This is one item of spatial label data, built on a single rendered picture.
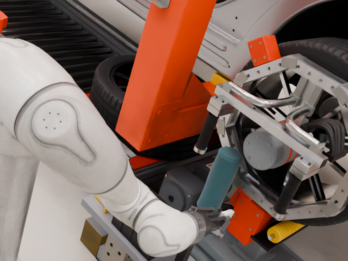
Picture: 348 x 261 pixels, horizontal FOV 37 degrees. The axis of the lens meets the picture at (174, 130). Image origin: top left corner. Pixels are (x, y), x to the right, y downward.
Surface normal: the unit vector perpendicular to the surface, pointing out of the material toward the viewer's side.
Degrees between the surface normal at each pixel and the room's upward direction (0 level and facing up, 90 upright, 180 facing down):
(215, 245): 0
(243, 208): 90
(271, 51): 45
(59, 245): 0
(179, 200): 90
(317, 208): 90
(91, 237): 90
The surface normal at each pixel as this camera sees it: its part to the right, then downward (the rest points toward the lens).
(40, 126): -0.07, -0.35
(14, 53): 0.01, -0.70
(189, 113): 0.67, 0.54
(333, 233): 0.29, -0.82
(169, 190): -0.69, 0.19
